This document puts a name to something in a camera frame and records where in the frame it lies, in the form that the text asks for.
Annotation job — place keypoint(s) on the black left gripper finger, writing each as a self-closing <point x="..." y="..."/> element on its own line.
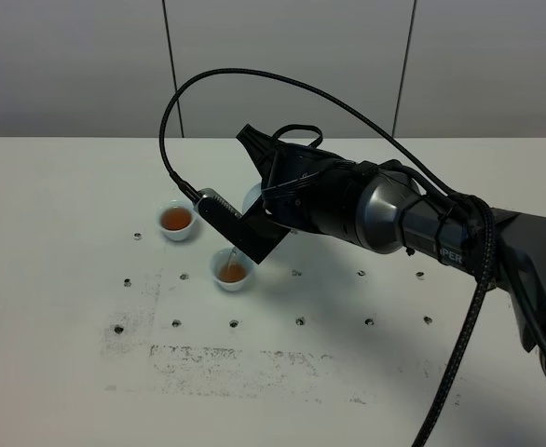
<point x="260" y="150"/>

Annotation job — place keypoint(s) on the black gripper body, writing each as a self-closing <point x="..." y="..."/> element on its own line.
<point x="315" y="191"/>

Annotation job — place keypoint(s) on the light blue porcelain teapot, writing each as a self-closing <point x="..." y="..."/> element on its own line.
<point x="252" y="198"/>

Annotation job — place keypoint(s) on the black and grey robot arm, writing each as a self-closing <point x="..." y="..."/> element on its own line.
<point x="387" y="207"/>

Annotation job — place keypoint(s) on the far light blue teacup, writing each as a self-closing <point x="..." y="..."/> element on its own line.
<point x="176" y="220"/>

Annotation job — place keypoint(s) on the light blue teacup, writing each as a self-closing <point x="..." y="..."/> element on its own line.
<point x="176" y="220"/>
<point x="231" y="269"/>

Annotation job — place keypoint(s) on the near light blue teacup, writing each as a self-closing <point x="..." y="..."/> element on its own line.
<point x="231" y="269"/>

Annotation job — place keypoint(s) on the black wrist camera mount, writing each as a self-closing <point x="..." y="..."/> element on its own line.
<point x="220" y="215"/>

